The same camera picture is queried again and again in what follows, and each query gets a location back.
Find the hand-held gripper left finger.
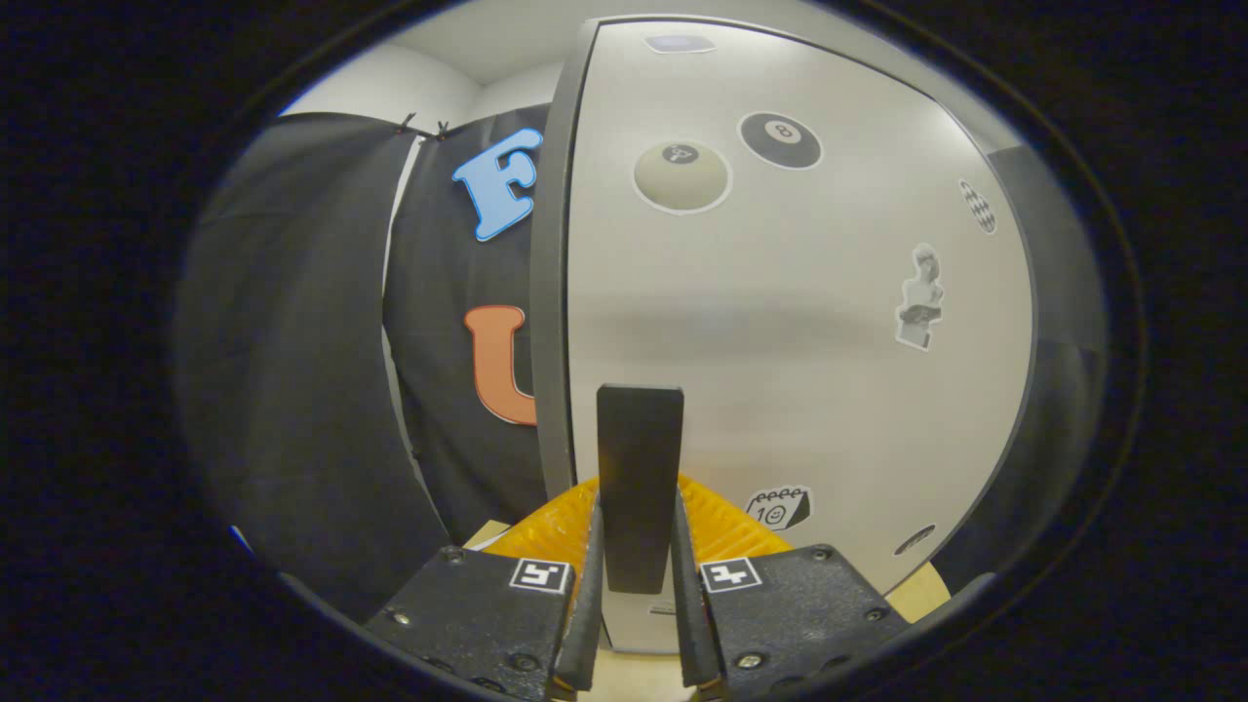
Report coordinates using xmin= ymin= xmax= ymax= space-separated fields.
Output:
xmin=366 ymin=478 xmax=605 ymax=698

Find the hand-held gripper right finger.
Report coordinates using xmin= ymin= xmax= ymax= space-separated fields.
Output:
xmin=671 ymin=475 xmax=913 ymax=698

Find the grey shoe cabinet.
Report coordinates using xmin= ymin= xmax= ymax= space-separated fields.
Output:
xmin=529 ymin=15 xmax=1039 ymax=596

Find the white shoe cabinet door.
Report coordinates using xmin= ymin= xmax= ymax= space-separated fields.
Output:
xmin=565 ymin=19 xmax=1036 ymax=654

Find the black backdrop cloth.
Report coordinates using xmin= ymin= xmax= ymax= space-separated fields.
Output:
xmin=175 ymin=102 xmax=1108 ymax=625

